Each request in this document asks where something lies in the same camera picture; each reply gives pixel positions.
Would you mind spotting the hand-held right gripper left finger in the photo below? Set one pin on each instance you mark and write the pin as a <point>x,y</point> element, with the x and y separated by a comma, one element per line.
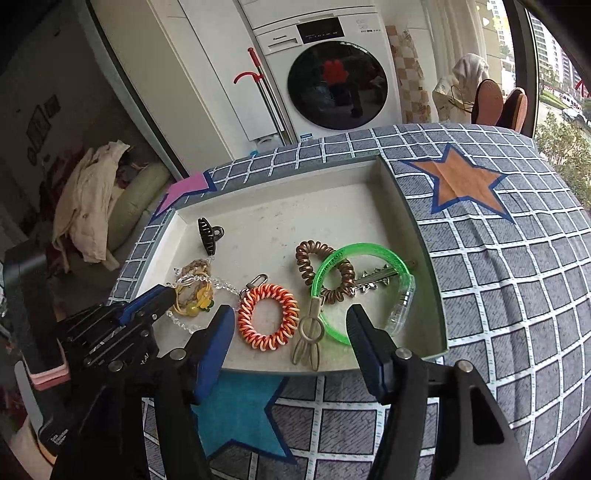
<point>217,350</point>

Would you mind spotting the mop with red hook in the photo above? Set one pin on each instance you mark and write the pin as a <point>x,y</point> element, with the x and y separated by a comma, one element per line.
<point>268,97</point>

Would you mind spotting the beige jacket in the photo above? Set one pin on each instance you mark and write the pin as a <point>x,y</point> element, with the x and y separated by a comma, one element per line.
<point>87,203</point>

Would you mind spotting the silver spiky hair clip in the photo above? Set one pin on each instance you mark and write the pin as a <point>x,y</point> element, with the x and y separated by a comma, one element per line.
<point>378,279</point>

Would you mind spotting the cream sofa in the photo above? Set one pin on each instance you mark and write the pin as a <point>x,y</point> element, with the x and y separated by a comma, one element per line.
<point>138,194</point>

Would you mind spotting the white washing machine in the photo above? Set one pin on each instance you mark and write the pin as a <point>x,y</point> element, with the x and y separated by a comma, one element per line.
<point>323,46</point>

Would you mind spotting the white cloth on chair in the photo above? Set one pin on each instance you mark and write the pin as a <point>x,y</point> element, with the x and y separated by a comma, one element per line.
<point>466,78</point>

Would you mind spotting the wall picture frames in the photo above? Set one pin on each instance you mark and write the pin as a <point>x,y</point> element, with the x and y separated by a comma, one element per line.
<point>41,124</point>

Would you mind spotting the grey-green jewelry tray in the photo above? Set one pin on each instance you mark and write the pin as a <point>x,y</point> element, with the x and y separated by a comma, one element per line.
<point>286,217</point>

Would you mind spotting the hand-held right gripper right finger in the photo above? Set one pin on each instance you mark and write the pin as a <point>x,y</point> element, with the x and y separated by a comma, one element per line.
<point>364,355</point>

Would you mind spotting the black hair claw clip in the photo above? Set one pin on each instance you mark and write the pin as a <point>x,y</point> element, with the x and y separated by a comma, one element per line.
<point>210,235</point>

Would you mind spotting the grey checked star blanket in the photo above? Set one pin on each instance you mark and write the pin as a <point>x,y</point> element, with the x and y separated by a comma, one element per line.
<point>508,277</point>

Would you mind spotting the white curtain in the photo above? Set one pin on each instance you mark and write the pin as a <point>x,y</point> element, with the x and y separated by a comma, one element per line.
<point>461,27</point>

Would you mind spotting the brown chair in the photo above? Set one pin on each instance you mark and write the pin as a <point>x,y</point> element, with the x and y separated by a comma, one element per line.
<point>515,110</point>
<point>489,101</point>

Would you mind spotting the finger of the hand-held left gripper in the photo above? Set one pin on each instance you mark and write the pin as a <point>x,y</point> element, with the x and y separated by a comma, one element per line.
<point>147,304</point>

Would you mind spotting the green translucent bangle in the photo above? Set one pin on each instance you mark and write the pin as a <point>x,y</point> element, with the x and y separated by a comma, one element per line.
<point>332,258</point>

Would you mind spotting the white cabinet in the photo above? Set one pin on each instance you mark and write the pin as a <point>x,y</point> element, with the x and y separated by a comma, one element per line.
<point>207,69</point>

